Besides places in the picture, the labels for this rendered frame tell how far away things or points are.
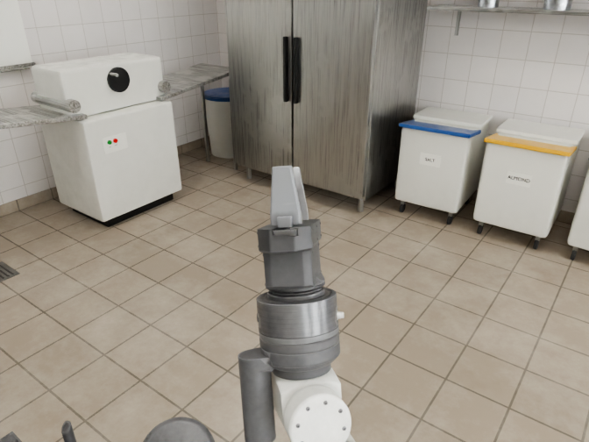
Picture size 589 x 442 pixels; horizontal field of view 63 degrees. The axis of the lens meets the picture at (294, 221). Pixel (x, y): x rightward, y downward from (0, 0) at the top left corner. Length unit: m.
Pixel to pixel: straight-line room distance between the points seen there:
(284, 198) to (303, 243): 0.05
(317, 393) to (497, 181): 3.28
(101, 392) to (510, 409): 1.91
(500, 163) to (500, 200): 0.27
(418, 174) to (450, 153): 0.30
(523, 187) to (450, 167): 0.53
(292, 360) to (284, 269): 0.09
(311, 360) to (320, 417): 0.05
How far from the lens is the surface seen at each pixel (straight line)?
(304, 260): 0.48
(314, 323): 0.50
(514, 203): 3.73
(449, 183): 3.83
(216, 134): 5.26
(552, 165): 3.60
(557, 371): 2.85
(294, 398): 0.52
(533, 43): 4.16
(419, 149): 3.83
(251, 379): 0.53
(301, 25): 3.88
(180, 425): 0.68
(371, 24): 3.57
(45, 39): 4.58
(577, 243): 3.76
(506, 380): 2.70
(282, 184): 0.49
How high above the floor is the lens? 1.77
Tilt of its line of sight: 27 degrees down
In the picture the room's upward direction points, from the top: straight up
